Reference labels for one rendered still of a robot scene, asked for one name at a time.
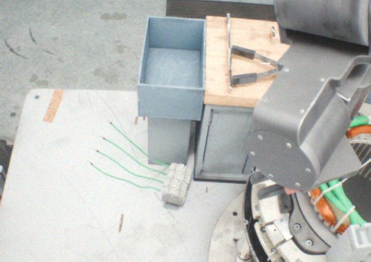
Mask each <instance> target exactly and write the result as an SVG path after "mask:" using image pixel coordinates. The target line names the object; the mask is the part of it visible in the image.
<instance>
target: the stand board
mask: <svg viewBox="0 0 371 262"><path fill-rule="evenodd" d="M230 26H231V47H232V45H237V46H239V47H242V48H247V49H251V50H255V51H256V52H255V53H257V54H260V55H262V56H265V57H268V58H269V59H272V60H274V61H278V60H279V59H280V58H281V57H282V55H283V54H284V53H285V51H286V50H287V49H288V48H289V46H290V45H285V44H281V43H280V38H279V29H278V26H277V22H270V21H260V20H250V19H235V18H230ZM271 27H274V29H275V37H276V38H275V42H274V45H271V38H270V30H271ZM205 59H206V76H205V96H204V104H217V105H226V106H235V107H253V108H255V106H256V105H257V103H258V102H259V100H260V99H261V98H262V96H263V95H264V93H265V91H266V90H267V89H268V88H269V86H270V85H271V84H272V82H273V80H274V79H275V77H274V76H271V77H268V78H264V79H259V80H257V81H256V82H253V83H244V84H237V85H232V92H231V94H228V74H227V34H226V17H217V16H207V17H206V48H205ZM231 64H232V76H233V75H240V74H248V73H254V72H256V73H257V74H258V73H261V72H265V71H269V70H273V69H274V68H275V67H273V66H271V65H268V64H263V63H261V61H259V60H256V59H253V60H251V59H247V58H244V57H241V56H237V55H234V54H231Z"/></svg>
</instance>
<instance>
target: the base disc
mask: <svg viewBox="0 0 371 262"><path fill-rule="evenodd" d="M243 194H244V191H243V192H241V193H240V194H239V195H238V196H237V197H235V198H234V199H233V200H232V201H231V203H230V204H229V205H228V206H227V207H226V208H225V209H224V211H223V213H222V214H221V216H220V218H219V220H218V221H217V223H216V225H215V228H214V231H213V234H212V237H211V239H210V244H209V252H208V262H236V246H237V241H238V240H239V239H241V238H245V233H244V230H243V229H244V226H245V225H246V223H244V222H243V219H242V199H243Z"/></svg>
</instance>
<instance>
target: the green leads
mask: <svg viewBox="0 0 371 262"><path fill-rule="evenodd" d="M108 121H109V120H108ZM109 123H110V124H111V125H112V126H113V127H114V128H116V127H115V126H114V125H113V124H112V123H111V122H110V121H109ZM116 130H117V131H118V132H120V133H121V134H122V135H123V136H124V137H125V138H127V136H125V135H124V134H123V133H122V132H121V131H120V130H118V128H116ZM100 137H102V136H100ZM102 138H103V139H104V140H107V139H106V138H105V137H102ZM127 139H128V138H127ZM128 140H129V139H128ZM107 141H108V142H110V143H112V144H113V145H115V146H116V147H118V148H119V149H121V150H122V151H123V152H125V153H126V154H127V155H129V154H128V152H126V151H124V150H123V149H122V148H121V147H119V146H118V145H117V144H114V143H113V142H111V141H109V140H107ZM129 141H130V142H131V143H132V144H133V145H134V146H136V147H137V148H138V149H139V150H140V151H141V152H142V153H144V154H145V155H146V156H147V157H148V155H147V154H146V153H145V152H144V151H143V150H141V149H140V148H139V147H138V146H137V145H136V144H135V143H133V142H132V141H131V140H129ZM94 150H95V149H94ZM96 151H97V152H99V153H101V154H103V155H104V156H106V157H107V158H110V157H109V156H107V155H106V154H104V153H102V152H100V151H98V150H96ZM129 156H130V157H131V158H132V159H134V160H135V161H136V162H137V163H139V164H140V165H143V164H142V163H140V162H139V161H137V160H136V159H135V158H134V157H132V156H131V155H129ZM110 159H111V160H113V161H115V162H116V163H117V164H118V165H119V166H121V167H122V168H124V169H125V170H126V171H127V172H129V173H131V174H133V175H135V176H139V177H142V178H145V179H151V180H156V181H159V182H161V183H163V181H160V180H158V179H153V178H148V177H145V176H141V175H138V174H134V173H132V172H130V171H129V170H128V169H127V168H125V167H124V166H122V165H120V164H119V163H118V162H117V161H116V160H114V159H112V158H110ZM154 161H155V162H157V163H160V164H162V165H164V166H168V167H169V165H166V164H164V163H161V162H158V161H156V160H154ZM88 162H89V161H88ZM89 163H90V164H91V165H93V167H94V168H96V169H97V170H99V171H101V172H102V173H104V174H105V175H107V176H110V177H113V178H116V179H120V180H123V181H127V182H128V183H132V184H134V185H135V186H137V187H141V188H152V189H155V190H158V191H161V190H159V189H157V188H154V187H151V186H140V185H137V184H135V183H133V182H131V181H128V180H126V179H122V178H119V177H115V176H111V175H109V174H107V173H106V172H104V171H102V170H100V169H98V168H97V167H96V166H95V165H94V164H93V163H91V162H89ZM143 166H144V167H146V168H147V169H149V170H153V171H156V172H160V173H162V174H165V175H167V174H166V173H164V172H161V171H158V170H154V169H151V168H149V167H147V166H145V165H143Z"/></svg>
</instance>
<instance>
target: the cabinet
mask: <svg viewBox="0 0 371 262"><path fill-rule="evenodd" d="M253 110H254V108H253V107H235V106H226V105H217V104H204V101H203V105H202V114H201V120H200V121H199V120H195V149H194V181H205V182H215V183H233V184H246V182H247V179H248V177H249V175H250V174H252V172H251V171H252V168H253V167H254V164H253V163H252V161H251V160H250V158H249V156H248V153H247V151H246V149H245V142H246V138H247V136H248V135H249V133H250V132H251V131H252V130H253V125H252V115H253Z"/></svg>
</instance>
